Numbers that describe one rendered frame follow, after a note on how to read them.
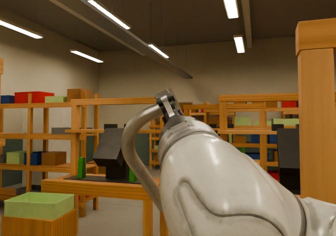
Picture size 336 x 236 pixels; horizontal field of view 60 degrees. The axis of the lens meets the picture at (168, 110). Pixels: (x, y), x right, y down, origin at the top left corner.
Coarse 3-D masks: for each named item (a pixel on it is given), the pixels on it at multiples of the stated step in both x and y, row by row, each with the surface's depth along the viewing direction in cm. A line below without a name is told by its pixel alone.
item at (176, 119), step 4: (176, 112) 45; (168, 116) 44; (172, 116) 44; (176, 116) 43; (180, 116) 43; (184, 116) 43; (188, 116) 43; (168, 120) 43; (172, 120) 43; (176, 120) 42; (180, 120) 41; (184, 120) 41; (196, 120) 42; (168, 124) 42; (172, 124) 41; (164, 128) 42; (160, 132) 43; (164, 132) 41; (160, 136) 43
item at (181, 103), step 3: (180, 102) 1092; (183, 102) 1089; (186, 102) 1085; (189, 102) 1082; (192, 102) 1079; (180, 105) 1092; (291, 114) 978; (294, 114) 975; (297, 114) 972; (159, 117) 1114; (291, 117) 977; (294, 117) 974; (297, 117) 972; (156, 120) 1117; (159, 120) 1113; (156, 123) 1116; (159, 123) 1113
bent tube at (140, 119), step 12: (144, 108) 62; (156, 108) 61; (180, 108) 61; (132, 120) 62; (144, 120) 62; (132, 132) 62; (132, 144) 63; (132, 156) 64; (132, 168) 65; (144, 168) 66; (144, 180) 66; (156, 192) 67; (156, 204) 68
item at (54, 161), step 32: (0, 96) 576; (32, 96) 552; (64, 96) 537; (96, 96) 557; (0, 128) 622; (32, 128) 553; (64, 128) 529; (96, 128) 554; (0, 160) 572; (32, 160) 545; (64, 160) 566; (0, 192) 574
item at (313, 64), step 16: (304, 64) 88; (320, 64) 87; (304, 80) 88; (320, 80) 87; (304, 96) 88; (320, 96) 87; (304, 112) 88; (320, 112) 86; (304, 128) 88; (320, 128) 86; (304, 144) 87; (320, 144) 86; (304, 160) 87; (320, 160) 86; (304, 176) 87; (320, 176) 86; (304, 192) 87; (320, 192) 85
